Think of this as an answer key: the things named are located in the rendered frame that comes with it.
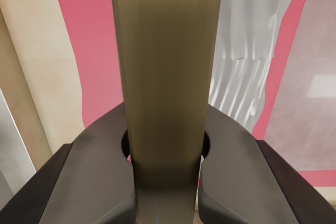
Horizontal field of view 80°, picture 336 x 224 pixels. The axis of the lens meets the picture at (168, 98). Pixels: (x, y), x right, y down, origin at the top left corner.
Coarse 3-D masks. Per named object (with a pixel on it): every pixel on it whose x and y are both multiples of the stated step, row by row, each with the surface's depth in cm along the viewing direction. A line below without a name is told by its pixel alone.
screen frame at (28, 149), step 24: (0, 24) 18; (0, 48) 18; (0, 72) 18; (0, 96) 18; (24, 96) 21; (0, 120) 19; (24, 120) 21; (0, 144) 20; (24, 144) 21; (48, 144) 25; (0, 168) 22; (24, 168) 22
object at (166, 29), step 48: (144, 0) 5; (192, 0) 5; (144, 48) 6; (192, 48) 6; (144, 96) 6; (192, 96) 6; (144, 144) 7; (192, 144) 8; (144, 192) 9; (192, 192) 9
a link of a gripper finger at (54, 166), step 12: (60, 156) 8; (48, 168) 7; (60, 168) 7; (36, 180) 7; (48, 180) 7; (24, 192) 6; (36, 192) 6; (48, 192) 6; (12, 204) 6; (24, 204) 6; (36, 204) 6; (0, 216) 6; (12, 216) 6; (24, 216) 6; (36, 216) 6
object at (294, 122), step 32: (96, 64) 20; (288, 64) 21; (320, 64) 22; (96, 96) 22; (288, 96) 23; (320, 96) 23; (256, 128) 25; (288, 128) 26; (320, 128) 26; (128, 160) 27; (288, 160) 28; (320, 160) 29
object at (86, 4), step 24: (72, 0) 18; (96, 0) 18; (312, 0) 18; (72, 24) 19; (96, 24) 19; (288, 24) 19; (312, 24) 19; (72, 48) 20; (96, 48) 20; (288, 48) 21; (312, 48) 21
